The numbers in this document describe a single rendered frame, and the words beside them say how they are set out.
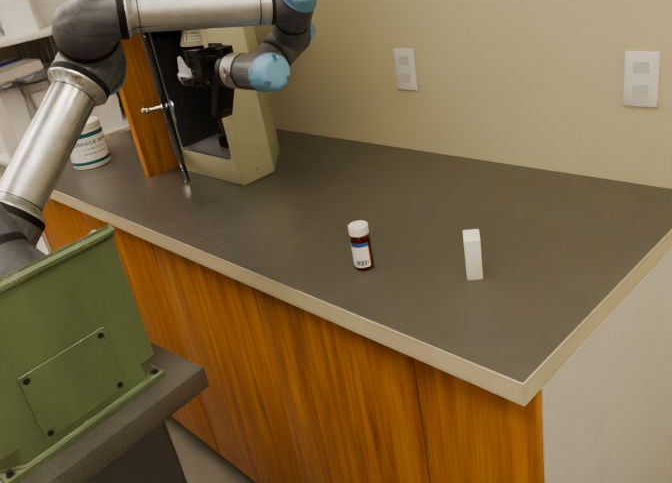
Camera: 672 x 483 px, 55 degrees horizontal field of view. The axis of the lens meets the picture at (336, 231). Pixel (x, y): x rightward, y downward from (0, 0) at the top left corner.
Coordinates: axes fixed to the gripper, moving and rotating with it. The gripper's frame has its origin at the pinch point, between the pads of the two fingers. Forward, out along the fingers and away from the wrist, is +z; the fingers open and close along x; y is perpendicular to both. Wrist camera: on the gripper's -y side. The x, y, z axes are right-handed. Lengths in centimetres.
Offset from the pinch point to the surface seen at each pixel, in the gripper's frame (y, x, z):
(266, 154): -28.3, -21.6, 3.8
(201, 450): -128, 14, 31
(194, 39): 5.3, -14.9, 14.6
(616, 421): -64, -10, -100
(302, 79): -17, -56, 22
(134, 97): -9.6, -6.7, 41.2
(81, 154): -29, 2, 74
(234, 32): 5.7, -20.3, 3.9
